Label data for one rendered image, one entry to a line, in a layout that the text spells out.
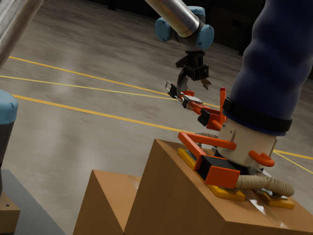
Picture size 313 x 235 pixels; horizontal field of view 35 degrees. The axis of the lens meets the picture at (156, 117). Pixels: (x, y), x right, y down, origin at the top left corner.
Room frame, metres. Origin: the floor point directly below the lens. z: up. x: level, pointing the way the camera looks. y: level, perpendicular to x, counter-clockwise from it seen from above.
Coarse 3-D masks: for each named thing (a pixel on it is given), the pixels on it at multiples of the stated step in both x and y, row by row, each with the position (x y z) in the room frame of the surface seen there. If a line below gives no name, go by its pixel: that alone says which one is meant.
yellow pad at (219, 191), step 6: (180, 150) 1.71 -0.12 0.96; (186, 150) 1.71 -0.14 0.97; (186, 156) 1.66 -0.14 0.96; (192, 156) 1.66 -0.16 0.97; (186, 162) 1.64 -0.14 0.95; (192, 162) 1.61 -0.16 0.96; (192, 168) 1.59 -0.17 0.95; (198, 174) 1.54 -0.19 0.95; (210, 186) 1.46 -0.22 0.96; (216, 186) 1.45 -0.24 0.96; (216, 192) 1.42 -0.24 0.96; (222, 192) 1.42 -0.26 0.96; (228, 192) 1.44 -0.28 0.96; (234, 192) 1.45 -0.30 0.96; (240, 192) 1.47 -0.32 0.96; (228, 198) 1.43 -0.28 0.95; (234, 198) 1.44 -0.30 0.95; (240, 198) 1.45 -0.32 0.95
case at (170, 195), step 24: (168, 144) 1.79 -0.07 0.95; (168, 168) 1.64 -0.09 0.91; (144, 192) 1.75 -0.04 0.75; (168, 192) 1.59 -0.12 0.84; (192, 192) 1.46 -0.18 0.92; (144, 216) 1.69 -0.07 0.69; (168, 216) 1.54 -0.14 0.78; (192, 216) 1.41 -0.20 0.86; (216, 216) 1.31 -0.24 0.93; (240, 216) 1.33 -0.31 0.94; (264, 216) 1.39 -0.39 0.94; (288, 216) 1.45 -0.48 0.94; (312, 216) 1.52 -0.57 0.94
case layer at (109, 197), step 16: (96, 176) 2.27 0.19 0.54; (112, 176) 2.34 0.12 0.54; (128, 176) 2.40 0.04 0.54; (96, 192) 2.20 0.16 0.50; (112, 192) 2.15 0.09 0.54; (128, 192) 2.21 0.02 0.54; (80, 208) 2.35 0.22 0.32; (96, 208) 2.14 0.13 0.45; (112, 208) 1.98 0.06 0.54; (128, 208) 2.03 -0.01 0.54; (80, 224) 2.28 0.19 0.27; (96, 224) 2.09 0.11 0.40; (112, 224) 1.93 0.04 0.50
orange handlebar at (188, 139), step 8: (192, 104) 1.98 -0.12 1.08; (200, 104) 2.01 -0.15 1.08; (200, 112) 1.90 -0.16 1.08; (216, 120) 1.80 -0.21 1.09; (184, 136) 1.44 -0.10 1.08; (192, 136) 1.49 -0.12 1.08; (200, 136) 1.50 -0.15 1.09; (184, 144) 1.42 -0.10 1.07; (192, 144) 1.39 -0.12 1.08; (208, 144) 1.51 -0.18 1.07; (216, 144) 1.52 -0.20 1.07; (224, 144) 1.53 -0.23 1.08; (232, 144) 1.55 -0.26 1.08; (192, 152) 1.37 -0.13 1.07; (200, 152) 1.33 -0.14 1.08; (256, 152) 1.53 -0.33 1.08; (256, 160) 1.50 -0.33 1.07; (264, 160) 1.48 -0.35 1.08; (272, 160) 1.50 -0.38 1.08
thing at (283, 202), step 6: (270, 192) 1.55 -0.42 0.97; (264, 198) 1.52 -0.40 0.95; (270, 198) 1.51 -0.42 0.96; (276, 198) 1.53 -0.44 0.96; (282, 198) 1.54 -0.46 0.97; (270, 204) 1.49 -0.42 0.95; (276, 204) 1.50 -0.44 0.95; (282, 204) 1.51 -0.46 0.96; (288, 204) 1.52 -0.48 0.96; (294, 204) 1.53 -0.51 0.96
